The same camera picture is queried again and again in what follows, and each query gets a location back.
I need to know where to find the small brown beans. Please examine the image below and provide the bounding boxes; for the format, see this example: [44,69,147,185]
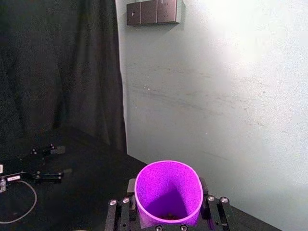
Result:
[160,212,181,220]

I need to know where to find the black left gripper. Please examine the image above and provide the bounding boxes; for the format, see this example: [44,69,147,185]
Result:
[0,143,66,185]

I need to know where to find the pink plastic cup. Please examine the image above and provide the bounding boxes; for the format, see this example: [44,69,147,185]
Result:
[134,160,203,230]

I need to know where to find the black table cloth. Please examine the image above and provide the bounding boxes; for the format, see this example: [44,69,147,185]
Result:
[0,125,282,231]

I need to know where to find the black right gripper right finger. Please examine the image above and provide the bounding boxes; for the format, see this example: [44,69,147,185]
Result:
[199,178,235,231]

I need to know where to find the black hanging curtain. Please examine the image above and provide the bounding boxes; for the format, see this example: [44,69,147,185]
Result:
[0,0,128,155]

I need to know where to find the thin grey gripper cable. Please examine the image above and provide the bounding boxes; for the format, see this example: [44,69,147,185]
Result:
[0,178,38,224]

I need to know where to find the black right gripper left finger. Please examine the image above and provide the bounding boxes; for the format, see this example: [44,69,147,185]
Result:
[104,178,141,231]

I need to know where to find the dark grey wall box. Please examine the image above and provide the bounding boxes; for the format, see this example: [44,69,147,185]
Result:
[126,0,181,26]

